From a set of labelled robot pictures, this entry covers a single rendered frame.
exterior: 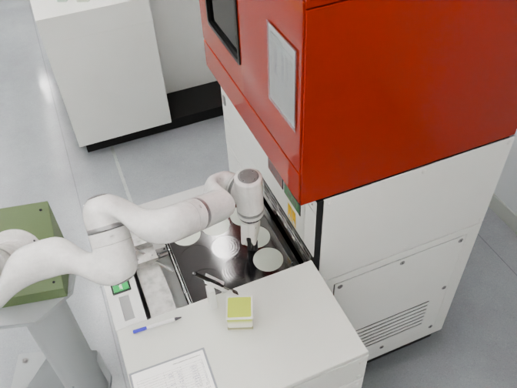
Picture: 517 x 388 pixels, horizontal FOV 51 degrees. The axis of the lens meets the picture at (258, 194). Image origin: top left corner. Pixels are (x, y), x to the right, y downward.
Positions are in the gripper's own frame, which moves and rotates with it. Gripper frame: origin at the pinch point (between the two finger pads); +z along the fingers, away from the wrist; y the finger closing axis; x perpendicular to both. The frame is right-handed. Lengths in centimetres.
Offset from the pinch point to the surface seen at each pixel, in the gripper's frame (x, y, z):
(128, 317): -30.6, 34.8, -3.6
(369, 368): 48, -11, 92
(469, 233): 76, -28, 14
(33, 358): -107, 9, 91
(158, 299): -26.5, 22.8, 4.0
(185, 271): -20.1, 12.2, 2.0
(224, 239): -10.5, -2.8, 2.1
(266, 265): 5.6, 6.3, 2.0
